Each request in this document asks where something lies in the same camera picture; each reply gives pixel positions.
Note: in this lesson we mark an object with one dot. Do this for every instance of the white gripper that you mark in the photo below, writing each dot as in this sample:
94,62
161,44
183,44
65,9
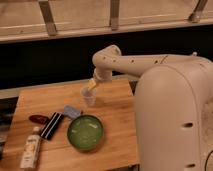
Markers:
99,75

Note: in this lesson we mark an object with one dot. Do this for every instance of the translucent white cup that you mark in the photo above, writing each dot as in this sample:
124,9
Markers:
89,96

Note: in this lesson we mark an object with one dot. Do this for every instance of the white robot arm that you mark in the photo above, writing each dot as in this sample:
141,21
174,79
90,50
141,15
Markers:
170,99

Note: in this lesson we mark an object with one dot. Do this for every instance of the green ceramic bowl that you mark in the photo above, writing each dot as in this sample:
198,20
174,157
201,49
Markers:
85,132

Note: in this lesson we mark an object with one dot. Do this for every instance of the light blue small object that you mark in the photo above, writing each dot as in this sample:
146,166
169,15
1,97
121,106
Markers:
71,112

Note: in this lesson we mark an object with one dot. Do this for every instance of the black striped rectangular box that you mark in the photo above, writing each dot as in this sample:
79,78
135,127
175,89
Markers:
52,125

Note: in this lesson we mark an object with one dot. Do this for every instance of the middle metal bracket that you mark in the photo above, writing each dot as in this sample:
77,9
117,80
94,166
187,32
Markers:
114,14

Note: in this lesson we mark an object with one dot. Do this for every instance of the metal bracket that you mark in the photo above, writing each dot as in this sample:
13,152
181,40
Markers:
47,17
114,14
195,16

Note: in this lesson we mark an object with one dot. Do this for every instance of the left metal bracket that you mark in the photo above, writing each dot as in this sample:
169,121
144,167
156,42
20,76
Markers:
47,17

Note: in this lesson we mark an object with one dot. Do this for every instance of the right metal bracket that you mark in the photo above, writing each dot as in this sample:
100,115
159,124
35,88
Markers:
195,16

